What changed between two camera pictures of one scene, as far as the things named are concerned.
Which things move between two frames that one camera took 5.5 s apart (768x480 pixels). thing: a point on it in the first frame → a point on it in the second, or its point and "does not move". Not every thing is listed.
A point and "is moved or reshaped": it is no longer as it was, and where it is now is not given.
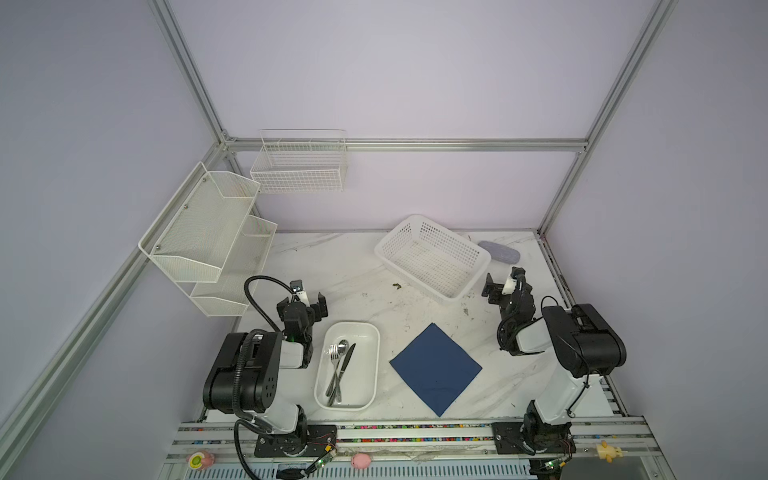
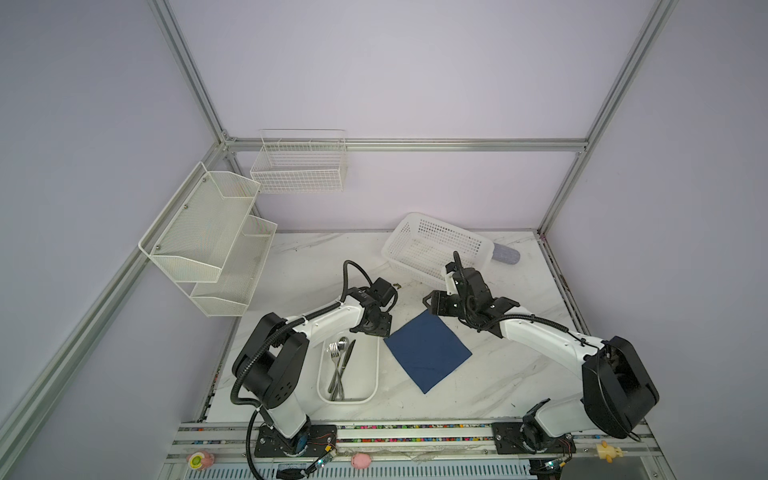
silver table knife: x=342 y=370 does not move
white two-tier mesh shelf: x=207 y=242 does not move
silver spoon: x=342 y=349 does not move
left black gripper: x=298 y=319 → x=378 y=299
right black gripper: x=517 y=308 → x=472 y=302
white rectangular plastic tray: x=359 y=379 does not move
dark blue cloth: x=436 y=368 is moved or reshaped
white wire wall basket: x=300 y=161 does not move
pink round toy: x=361 y=461 does not move
